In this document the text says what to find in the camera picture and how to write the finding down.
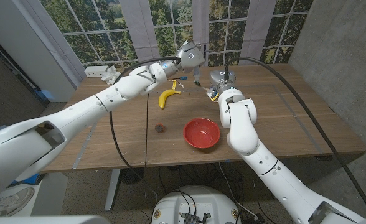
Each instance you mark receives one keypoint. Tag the white robot torso base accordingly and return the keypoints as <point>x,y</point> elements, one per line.
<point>195,202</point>

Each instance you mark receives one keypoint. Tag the blue foot pedal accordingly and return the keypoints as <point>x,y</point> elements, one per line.
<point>30,180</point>

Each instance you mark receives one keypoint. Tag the crumpled white tissue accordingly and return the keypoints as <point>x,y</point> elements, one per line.
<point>109,76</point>

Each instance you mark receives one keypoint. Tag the white power strip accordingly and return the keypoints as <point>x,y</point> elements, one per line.
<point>94,71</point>

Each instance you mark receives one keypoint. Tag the printed window backdrop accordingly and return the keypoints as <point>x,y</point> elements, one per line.
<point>114,31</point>

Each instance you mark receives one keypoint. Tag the round black floor fan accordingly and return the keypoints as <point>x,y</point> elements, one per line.
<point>132,175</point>

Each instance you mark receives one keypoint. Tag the white sneaker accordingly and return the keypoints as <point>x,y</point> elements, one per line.
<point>12,200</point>

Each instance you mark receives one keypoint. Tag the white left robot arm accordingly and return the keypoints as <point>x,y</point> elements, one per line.
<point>77,118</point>

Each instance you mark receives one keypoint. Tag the red bowl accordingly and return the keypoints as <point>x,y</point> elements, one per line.
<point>201,133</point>

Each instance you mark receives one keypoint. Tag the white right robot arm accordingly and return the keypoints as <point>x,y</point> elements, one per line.
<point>264,155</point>

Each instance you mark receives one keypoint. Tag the yellow toy banana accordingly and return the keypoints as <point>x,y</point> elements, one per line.
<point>163,97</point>

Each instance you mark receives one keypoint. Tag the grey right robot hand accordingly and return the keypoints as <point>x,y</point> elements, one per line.
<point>222,79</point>

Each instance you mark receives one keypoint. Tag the white table leg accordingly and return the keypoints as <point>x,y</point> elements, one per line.
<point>112,189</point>

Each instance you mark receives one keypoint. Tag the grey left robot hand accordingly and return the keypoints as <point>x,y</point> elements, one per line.
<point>190,57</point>

